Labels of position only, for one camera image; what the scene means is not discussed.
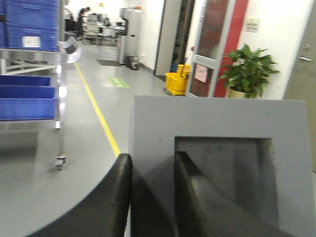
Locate gray square base block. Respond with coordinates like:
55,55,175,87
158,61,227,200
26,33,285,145
128,95,316,237

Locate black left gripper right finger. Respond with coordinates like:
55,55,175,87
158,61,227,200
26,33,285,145
174,152,290,237

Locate person in black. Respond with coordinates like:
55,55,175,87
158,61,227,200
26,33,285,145
77,6,90,40

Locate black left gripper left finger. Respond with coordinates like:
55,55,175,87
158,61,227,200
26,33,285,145
31,154,132,237

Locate steel rack with blue bins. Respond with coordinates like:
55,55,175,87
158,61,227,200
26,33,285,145
0,0,80,170

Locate yellow mop bucket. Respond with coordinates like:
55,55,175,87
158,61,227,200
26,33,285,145
163,64,191,96

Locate green potted plant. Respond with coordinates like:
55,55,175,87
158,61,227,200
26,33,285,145
220,43,280,99

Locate silver water dispenser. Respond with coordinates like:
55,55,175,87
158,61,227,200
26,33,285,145
117,7,142,65

